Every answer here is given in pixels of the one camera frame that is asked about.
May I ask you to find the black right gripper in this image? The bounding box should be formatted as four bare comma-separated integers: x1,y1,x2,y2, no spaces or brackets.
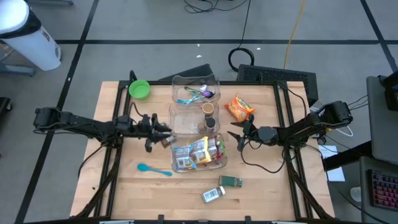
226,114,279,152

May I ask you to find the black floor cable tangle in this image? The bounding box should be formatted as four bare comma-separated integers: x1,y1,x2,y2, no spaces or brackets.
183,0,249,15

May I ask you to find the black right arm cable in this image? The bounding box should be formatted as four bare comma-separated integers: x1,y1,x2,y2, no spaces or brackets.
239,139,287,174

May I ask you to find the green shrimp ramen packet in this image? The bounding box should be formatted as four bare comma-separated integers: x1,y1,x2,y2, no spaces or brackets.
216,136,227,166

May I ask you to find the black coiled cable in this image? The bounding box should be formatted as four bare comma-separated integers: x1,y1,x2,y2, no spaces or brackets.
228,0,256,73

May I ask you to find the white label seasoning jar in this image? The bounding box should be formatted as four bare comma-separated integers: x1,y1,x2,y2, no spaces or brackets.
201,185,226,204

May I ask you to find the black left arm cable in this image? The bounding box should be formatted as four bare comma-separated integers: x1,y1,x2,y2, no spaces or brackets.
129,101,147,121

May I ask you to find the black gold label jar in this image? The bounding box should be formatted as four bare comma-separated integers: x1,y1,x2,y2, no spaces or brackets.
201,102,215,121

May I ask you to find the white computer mouse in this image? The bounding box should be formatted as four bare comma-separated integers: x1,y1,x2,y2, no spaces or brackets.
349,185,363,203

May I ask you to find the black left base cable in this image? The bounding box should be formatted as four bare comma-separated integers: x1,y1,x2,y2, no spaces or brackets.
77,143,106,179

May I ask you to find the white trash can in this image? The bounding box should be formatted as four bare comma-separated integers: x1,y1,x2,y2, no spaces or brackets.
0,0,62,72

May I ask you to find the blue ramen packet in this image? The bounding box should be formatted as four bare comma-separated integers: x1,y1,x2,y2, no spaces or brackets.
172,144,197,171

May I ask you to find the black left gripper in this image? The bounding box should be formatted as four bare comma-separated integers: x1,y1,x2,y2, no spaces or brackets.
133,113,173,153

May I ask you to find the orange ramen packet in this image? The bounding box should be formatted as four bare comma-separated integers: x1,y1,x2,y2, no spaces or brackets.
223,95,256,123

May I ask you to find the white paper sheet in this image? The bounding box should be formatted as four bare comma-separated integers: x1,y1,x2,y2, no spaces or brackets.
318,144,346,183

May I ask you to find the brown snack packet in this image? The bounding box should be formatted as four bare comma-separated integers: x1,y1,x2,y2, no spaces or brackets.
160,135,175,149

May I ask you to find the clear plastic organizer bin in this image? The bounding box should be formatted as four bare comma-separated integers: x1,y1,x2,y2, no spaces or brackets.
169,73,228,174

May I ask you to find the pink gold spoon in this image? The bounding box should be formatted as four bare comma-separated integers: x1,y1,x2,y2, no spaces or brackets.
177,95,203,104

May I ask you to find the green plastic bowl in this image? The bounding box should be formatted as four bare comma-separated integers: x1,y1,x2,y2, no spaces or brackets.
128,79,152,101

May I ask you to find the black box device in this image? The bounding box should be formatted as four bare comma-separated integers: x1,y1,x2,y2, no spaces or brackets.
377,70,398,112

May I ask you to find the black backlit keyboard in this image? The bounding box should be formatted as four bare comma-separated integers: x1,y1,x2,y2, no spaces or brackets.
368,169,398,212

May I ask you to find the yellow hanging cable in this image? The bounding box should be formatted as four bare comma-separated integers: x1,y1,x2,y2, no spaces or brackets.
283,0,307,70

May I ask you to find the gray side desk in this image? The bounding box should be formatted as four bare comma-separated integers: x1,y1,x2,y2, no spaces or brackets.
359,74,398,224

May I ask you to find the silver spoon teal handle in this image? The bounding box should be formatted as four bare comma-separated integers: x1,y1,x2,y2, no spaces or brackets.
185,84,208,105

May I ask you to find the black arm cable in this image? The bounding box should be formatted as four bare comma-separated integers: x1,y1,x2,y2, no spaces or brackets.
239,139,287,174
129,101,147,121

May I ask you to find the teal plastic spoon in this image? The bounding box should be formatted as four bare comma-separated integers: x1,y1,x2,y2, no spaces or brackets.
136,163,173,177

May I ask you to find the yellow chicken ramen packet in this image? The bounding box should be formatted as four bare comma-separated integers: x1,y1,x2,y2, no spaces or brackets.
189,136,212,165

